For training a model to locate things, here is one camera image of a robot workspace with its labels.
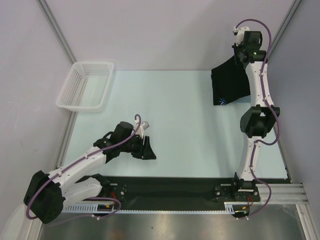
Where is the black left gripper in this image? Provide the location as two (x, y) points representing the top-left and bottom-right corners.
(120, 134), (156, 160)

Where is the black t shirt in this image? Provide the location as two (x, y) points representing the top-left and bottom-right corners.
(211, 56), (251, 106)

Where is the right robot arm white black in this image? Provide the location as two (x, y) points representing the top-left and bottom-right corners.
(230, 40), (280, 202)

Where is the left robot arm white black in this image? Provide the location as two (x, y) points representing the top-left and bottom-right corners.
(23, 134), (157, 224)

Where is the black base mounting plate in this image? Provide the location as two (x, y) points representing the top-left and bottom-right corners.
(82, 174), (293, 211)

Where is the white plastic basket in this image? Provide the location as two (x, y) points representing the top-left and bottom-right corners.
(56, 61), (115, 113)

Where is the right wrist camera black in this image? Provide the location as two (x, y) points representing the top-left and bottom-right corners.
(233, 26), (263, 50)

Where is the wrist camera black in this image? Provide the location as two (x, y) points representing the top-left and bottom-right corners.
(93, 121), (150, 149)
(233, 26), (263, 50)

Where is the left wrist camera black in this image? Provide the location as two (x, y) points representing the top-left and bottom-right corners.
(93, 121), (150, 149)

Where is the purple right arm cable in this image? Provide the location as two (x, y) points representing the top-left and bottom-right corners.
(233, 18), (280, 221)

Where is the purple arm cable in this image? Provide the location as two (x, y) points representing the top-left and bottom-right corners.
(24, 114), (142, 221)
(233, 18), (280, 221)

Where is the right aluminium corner post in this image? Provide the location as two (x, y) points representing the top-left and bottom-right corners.
(268, 0), (304, 61)

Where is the aluminium corner post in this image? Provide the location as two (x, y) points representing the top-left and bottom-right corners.
(268, 0), (304, 61)
(36, 0), (77, 64)

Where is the white slotted cable duct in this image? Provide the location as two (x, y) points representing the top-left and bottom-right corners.
(62, 203), (248, 215)

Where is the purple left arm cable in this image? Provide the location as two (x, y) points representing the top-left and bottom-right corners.
(24, 114), (142, 221)

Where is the aluminium frame rail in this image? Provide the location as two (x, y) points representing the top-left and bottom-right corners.
(34, 182), (307, 204)

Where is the left aluminium corner post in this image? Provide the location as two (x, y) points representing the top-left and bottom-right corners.
(36, 0), (77, 64)

